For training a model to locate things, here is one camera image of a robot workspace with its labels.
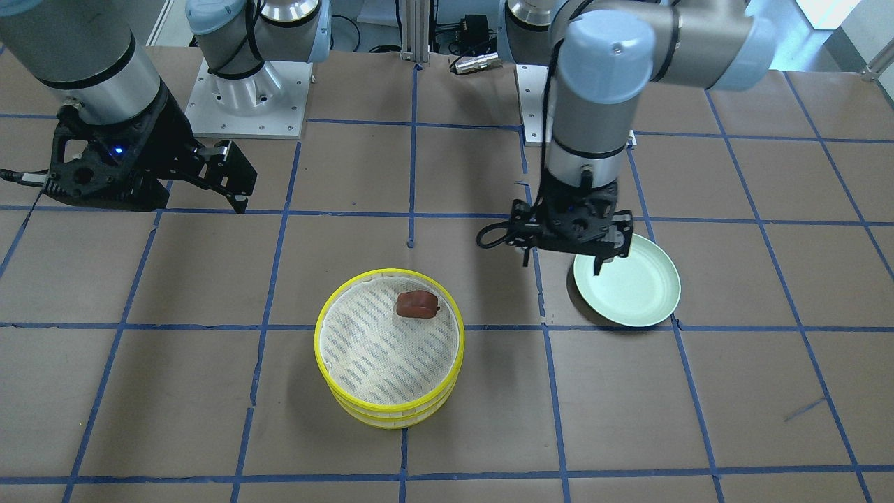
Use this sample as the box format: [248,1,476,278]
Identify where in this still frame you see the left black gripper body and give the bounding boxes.
[534,171,619,256]

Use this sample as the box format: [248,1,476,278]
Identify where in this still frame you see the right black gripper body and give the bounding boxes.
[43,88,199,212]

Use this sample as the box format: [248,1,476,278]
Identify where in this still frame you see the brown bun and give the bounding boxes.
[395,290,440,319]

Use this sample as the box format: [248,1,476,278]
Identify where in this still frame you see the yellow steamer layer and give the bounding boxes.
[330,379,459,430]
[314,268,465,411]

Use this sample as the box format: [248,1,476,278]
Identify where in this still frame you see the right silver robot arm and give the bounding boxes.
[2,1,331,214]

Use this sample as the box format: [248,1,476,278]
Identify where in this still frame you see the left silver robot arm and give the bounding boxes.
[497,1,778,275]

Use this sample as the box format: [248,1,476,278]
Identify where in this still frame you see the light green plate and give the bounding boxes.
[571,233,682,327]

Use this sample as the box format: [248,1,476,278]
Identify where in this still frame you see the black power brick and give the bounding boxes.
[457,14,494,54]

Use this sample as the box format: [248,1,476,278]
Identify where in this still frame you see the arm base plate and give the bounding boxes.
[515,64,636,147]
[183,61,313,140]

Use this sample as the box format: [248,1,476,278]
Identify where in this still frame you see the aluminium frame post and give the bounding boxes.
[397,1,433,66]

